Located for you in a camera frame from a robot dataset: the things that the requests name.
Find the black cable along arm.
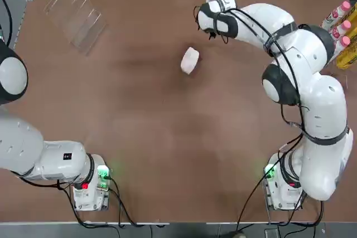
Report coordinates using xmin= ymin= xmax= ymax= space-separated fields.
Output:
xmin=0 ymin=0 xmax=14 ymax=48
xmin=193 ymin=3 xmax=310 ymax=144

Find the black base cable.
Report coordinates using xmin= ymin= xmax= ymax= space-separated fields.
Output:
xmin=105 ymin=176 xmax=139 ymax=227
xmin=236 ymin=172 xmax=276 ymax=227

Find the green lit circuit board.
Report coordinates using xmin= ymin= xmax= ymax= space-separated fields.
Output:
xmin=263 ymin=164 xmax=279 ymax=187
xmin=96 ymin=165 xmax=113 ymax=193

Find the clear acrylic bottle shelf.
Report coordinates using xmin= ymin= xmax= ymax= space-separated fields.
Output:
xmin=317 ymin=0 xmax=357 ymax=91

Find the clear plastic holder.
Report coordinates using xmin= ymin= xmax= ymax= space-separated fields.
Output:
xmin=44 ymin=0 xmax=110 ymax=56

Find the white paper box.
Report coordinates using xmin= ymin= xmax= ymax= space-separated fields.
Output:
xmin=180 ymin=47 xmax=200 ymax=76

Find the pink cap white bottle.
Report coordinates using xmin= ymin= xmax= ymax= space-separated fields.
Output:
xmin=331 ymin=20 xmax=353 ymax=41
xmin=323 ymin=36 xmax=352 ymax=66
xmin=322 ymin=0 xmax=352 ymax=28

